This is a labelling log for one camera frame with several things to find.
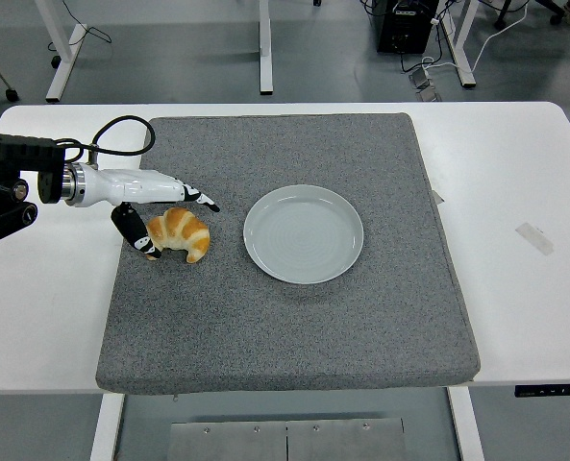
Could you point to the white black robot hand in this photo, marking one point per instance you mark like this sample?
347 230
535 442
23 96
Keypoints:
131 187

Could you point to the golden croissant bread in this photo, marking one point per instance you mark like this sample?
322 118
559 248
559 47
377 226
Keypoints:
188 230

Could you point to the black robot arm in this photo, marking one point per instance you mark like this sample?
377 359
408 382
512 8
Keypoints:
25 153

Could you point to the round grey plate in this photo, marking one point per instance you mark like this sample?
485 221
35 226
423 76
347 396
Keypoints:
304 235

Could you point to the grey metal plate with screws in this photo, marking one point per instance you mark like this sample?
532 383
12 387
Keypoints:
284 439

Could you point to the white desk leg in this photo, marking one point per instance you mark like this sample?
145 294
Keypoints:
265 48
463 48
66 62

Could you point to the grey speckled mat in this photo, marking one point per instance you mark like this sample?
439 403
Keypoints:
284 326

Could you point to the small grey mat tag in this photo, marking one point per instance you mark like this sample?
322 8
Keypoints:
438 197

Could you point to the grey foot pedal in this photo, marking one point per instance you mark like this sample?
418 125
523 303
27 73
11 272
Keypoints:
429 94
419 79

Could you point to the black computer box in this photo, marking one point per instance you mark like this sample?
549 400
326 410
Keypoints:
404 29

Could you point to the white table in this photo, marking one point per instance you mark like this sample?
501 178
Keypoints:
505 168

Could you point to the clear tape strip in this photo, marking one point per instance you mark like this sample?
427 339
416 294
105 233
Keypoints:
534 238

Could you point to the black chair base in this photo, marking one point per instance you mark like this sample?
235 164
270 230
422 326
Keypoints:
555 18

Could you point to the black table control panel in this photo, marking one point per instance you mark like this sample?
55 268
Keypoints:
553 391

